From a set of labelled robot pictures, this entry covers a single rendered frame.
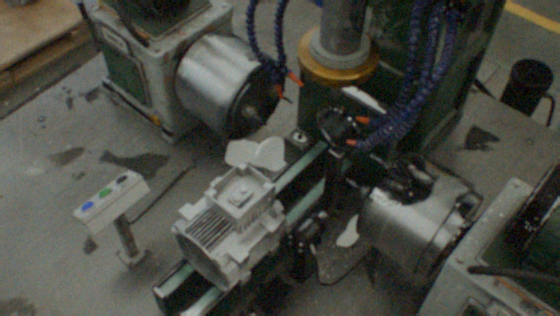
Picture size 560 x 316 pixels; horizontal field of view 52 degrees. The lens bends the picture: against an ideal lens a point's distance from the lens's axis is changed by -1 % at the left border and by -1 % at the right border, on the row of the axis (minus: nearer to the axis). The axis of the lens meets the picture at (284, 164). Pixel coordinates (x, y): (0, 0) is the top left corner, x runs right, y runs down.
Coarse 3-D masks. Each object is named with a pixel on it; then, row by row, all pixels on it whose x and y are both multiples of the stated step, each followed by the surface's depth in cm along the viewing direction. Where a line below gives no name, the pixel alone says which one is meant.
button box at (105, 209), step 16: (128, 176) 135; (112, 192) 132; (128, 192) 133; (144, 192) 135; (80, 208) 132; (96, 208) 128; (112, 208) 131; (128, 208) 133; (80, 224) 131; (96, 224) 129
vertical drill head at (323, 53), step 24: (336, 0) 110; (360, 0) 110; (336, 24) 114; (360, 24) 115; (312, 48) 122; (336, 48) 119; (360, 48) 122; (312, 72) 121; (336, 72) 120; (360, 72) 120; (336, 96) 126
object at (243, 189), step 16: (224, 176) 127; (240, 176) 131; (256, 176) 129; (208, 192) 124; (224, 192) 128; (240, 192) 126; (256, 192) 128; (272, 192) 127; (224, 208) 122; (240, 208) 125; (256, 208) 125; (240, 224) 123
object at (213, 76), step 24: (192, 48) 151; (216, 48) 149; (240, 48) 149; (192, 72) 148; (216, 72) 146; (240, 72) 144; (264, 72) 148; (192, 96) 150; (216, 96) 145; (240, 96) 145; (264, 96) 155; (216, 120) 148; (240, 120) 152; (264, 120) 163
